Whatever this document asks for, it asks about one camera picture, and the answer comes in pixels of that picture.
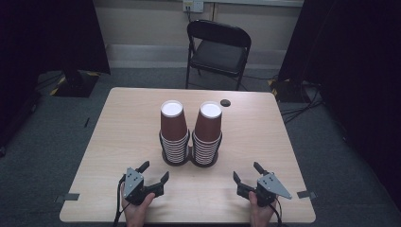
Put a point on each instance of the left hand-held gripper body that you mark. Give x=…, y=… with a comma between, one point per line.
x=133, y=184

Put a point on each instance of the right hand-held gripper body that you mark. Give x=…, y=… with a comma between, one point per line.
x=271, y=186

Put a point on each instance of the person's left hand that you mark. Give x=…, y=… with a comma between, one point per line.
x=136, y=213

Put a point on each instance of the person's right hand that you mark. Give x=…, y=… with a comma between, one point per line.
x=260, y=216

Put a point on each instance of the black double cup holder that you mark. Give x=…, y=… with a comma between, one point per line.
x=167, y=162

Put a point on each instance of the grey tape strip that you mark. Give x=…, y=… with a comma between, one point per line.
x=306, y=195
x=66, y=197

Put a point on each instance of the stack of brown paper cups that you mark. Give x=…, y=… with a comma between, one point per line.
x=208, y=127
x=174, y=126

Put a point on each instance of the black round table cap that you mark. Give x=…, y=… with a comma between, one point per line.
x=225, y=102

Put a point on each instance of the black stand base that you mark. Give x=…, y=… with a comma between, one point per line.
x=75, y=84
x=285, y=90

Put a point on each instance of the black folding chair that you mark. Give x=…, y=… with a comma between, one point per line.
x=217, y=56

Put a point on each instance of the black curtain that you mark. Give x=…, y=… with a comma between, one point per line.
x=356, y=63
x=47, y=38

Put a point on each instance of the white wall socket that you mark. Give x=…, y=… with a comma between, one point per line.
x=193, y=5

